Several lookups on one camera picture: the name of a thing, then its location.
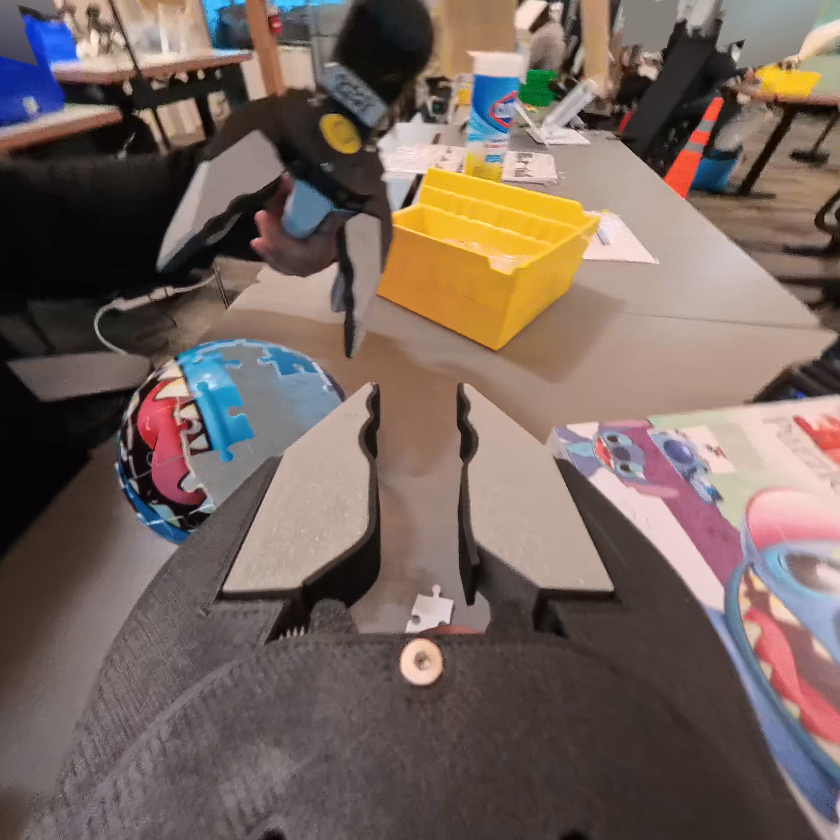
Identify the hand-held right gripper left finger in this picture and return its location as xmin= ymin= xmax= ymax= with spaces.
xmin=222 ymin=382 xmax=382 ymax=608

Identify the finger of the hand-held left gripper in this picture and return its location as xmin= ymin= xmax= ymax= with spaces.
xmin=330 ymin=212 xmax=395 ymax=359
xmin=156 ymin=130 xmax=290 ymax=275

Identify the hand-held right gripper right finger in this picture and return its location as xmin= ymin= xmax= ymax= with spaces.
xmin=456 ymin=383 xmax=616 ymax=606

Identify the blue puzzle ball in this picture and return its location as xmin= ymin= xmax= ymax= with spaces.
xmin=117 ymin=339 xmax=346 ymax=546

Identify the white puzzle piece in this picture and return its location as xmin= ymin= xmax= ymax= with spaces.
xmin=405 ymin=584 xmax=455 ymax=635

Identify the printed cardboard puzzle box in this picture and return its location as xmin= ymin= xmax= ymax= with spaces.
xmin=548 ymin=397 xmax=840 ymax=831

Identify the person's left hand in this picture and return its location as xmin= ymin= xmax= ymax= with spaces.
xmin=251 ymin=176 xmax=347 ymax=277

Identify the yellow plastic bin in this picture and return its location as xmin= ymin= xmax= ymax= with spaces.
xmin=377 ymin=167 xmax=602 ymax=353

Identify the wooden background table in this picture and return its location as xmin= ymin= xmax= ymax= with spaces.
xmin=738 ymin=85 xmax=840 ymax=198
xmin=51 ymin=49 xmax=256 ymax=144

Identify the blue wipes canister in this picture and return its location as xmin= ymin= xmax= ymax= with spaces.
xmin=463 ymin=51 xmax=527 ymax=182

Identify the blue plastic bin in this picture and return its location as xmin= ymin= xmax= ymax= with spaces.
xmin=0 ymin=13 xmax=78 ymax=127

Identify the green brick plate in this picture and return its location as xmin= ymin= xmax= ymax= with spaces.
xmin=518 ymin=68 xmax=560 ymax=107

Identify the grey chair armrest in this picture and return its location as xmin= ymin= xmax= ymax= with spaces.
xmin=5 ymin=353 xmax=153 ymax=403

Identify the white plastic rack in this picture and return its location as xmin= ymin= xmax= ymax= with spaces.
xmin=525 ymin=79 xmax=599 ymax=147

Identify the white paper sheet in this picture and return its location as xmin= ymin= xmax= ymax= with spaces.
xmin=583 ymin=210 xmax=660 ymax=265

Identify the black device with display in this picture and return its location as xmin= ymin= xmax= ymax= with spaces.
xmin=753 ymin=341 xmax=840 ymax=405

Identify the orange traffic cone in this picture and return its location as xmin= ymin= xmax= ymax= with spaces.
xmin=663 ymin=95 xmax=726 ymax=199

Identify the black office chair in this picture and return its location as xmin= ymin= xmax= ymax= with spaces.
xmin=620 ymin=20 xmax=737 ymax=173

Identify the small yellow bin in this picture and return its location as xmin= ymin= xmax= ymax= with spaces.
xmin=755 ymin=66 xmax=823 ymax=99

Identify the white cable with plug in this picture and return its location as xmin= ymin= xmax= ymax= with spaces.
xmin=93 ymin=272 xmax=219 ymax=357

